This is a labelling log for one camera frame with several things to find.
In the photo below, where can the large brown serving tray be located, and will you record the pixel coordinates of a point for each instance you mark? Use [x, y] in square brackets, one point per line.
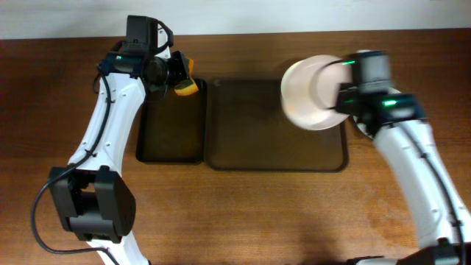
[247, 130]

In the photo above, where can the small black water tray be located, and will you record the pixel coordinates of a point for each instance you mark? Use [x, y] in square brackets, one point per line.
[172, 128]

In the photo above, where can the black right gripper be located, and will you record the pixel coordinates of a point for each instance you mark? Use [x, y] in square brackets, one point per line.
[343, 96]

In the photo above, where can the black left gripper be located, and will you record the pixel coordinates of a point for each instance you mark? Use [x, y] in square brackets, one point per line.
[178, 68]

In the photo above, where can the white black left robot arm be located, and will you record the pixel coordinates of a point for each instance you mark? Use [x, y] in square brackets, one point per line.
[90, 195]

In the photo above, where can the orange green sponge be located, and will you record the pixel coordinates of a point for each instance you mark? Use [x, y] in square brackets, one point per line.
[187, 86]

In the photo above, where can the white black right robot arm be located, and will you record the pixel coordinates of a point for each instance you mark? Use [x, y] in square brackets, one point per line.
[402, 135]

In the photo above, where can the pink plate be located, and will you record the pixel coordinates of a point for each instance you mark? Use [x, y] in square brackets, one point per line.
[309, 90]

